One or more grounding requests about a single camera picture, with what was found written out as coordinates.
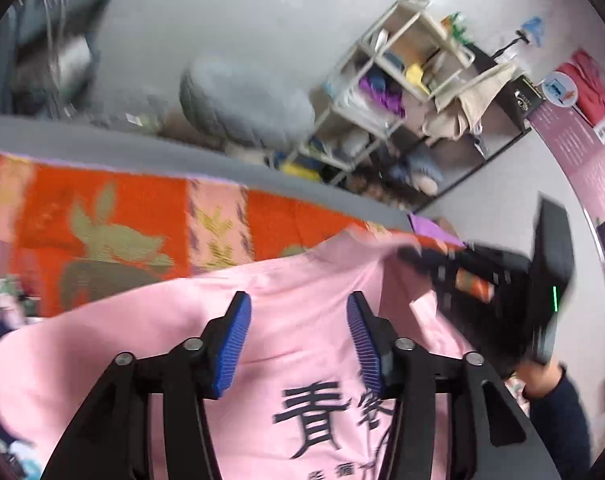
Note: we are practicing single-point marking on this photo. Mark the grey round cushion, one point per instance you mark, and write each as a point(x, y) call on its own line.
point(242, 105)

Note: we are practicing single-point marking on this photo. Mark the person's right forearm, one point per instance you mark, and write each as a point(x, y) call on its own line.
point(562, 420)

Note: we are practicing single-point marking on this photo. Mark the yellow sponge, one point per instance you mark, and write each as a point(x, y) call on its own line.
point(415, 75)

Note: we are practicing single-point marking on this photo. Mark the navy floral garment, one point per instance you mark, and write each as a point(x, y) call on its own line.
point(5, 305)

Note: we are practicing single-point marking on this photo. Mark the green glass bowl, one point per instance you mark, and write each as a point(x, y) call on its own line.
point(455, 27)

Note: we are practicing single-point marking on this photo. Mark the blue paper bag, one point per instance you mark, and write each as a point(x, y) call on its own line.
point(532, 27)

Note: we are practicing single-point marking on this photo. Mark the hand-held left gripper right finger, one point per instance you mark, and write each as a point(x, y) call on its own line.
point(365, 345)

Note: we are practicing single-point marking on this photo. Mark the pink shirt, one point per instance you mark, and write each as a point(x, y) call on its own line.
point(302, 320)

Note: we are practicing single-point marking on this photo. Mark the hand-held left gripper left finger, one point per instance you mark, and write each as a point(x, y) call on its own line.
point(232, 345)

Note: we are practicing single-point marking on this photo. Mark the beige pillow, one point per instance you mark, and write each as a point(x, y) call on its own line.
point(428, 185)

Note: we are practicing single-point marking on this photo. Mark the black pole stand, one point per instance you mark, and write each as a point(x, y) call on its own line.
point(507, 49)

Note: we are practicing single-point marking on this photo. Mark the black shelf rack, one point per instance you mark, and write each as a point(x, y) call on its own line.
point(482, 165)

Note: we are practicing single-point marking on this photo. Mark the beige towel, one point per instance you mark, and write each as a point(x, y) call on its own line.
point(462, 110)

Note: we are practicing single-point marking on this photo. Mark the wall poster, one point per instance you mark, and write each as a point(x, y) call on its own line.
point(582, 160)

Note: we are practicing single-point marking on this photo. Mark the grey massage bed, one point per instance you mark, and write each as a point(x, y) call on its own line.
point(132, 155)

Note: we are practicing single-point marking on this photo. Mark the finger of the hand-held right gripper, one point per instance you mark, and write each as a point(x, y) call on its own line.
point(442, 290)
point(427, 256)

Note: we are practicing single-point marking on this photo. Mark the black box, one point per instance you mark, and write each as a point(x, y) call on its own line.
point(524, 97)

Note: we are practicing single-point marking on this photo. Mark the orange floral blanket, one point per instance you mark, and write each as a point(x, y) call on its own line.
point(47, 220)

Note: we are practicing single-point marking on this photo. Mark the purple cloth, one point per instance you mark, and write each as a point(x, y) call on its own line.
point(382, 92)

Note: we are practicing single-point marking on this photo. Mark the grey pillow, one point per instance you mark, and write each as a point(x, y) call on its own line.
point(417, 167)

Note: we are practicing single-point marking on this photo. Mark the white shelf rack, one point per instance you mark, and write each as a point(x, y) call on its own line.
point(417, 5)

